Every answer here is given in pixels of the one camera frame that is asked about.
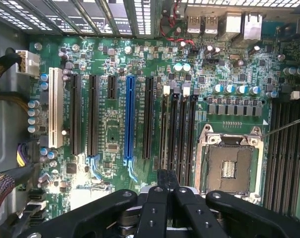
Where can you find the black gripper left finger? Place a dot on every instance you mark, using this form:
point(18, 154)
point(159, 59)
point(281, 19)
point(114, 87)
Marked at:
point(153, 213)

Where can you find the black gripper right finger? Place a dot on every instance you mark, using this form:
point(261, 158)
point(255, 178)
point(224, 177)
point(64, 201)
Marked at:
point(197, 215)

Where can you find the long black expansion slot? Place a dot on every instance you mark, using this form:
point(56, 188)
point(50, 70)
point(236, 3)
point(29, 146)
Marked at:
point(148, 116)
point(75, 114)

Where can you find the black expansion slot blue latch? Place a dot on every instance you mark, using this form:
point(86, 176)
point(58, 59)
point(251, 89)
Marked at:
point(93, 114)

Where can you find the short black expansion slot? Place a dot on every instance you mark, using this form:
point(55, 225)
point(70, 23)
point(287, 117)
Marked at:
point(112, 86)

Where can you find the white PCI expansion slot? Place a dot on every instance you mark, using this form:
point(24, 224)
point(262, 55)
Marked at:
point(54, 106)

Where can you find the perforated metal slot cover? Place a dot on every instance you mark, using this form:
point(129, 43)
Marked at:
point(143, 16)

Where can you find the silver CPU socket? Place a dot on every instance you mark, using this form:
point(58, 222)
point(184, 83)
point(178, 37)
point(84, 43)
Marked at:
point(230, 161)

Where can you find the green PC motherboard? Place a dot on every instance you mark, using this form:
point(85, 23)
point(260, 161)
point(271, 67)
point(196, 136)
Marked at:
point(115, 119)

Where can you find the white SATA connector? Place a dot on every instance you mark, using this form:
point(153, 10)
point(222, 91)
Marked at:
point(37, 205)

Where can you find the black SATA connector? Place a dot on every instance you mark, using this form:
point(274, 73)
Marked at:
point(37, 195)

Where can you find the silver socket locking lever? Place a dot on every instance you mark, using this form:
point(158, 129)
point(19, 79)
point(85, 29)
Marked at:
point(286, 127)

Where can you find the grey metal PC case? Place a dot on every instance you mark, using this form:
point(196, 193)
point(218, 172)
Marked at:
point(6, 124)

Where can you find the silver USB port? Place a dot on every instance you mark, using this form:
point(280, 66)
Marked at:
point(211, 24)
point(194, 24)

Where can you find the white power connector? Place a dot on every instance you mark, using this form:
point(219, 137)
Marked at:
point(28, 63)

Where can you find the silver display port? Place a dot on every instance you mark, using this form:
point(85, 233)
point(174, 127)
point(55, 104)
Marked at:
point(232, 23)

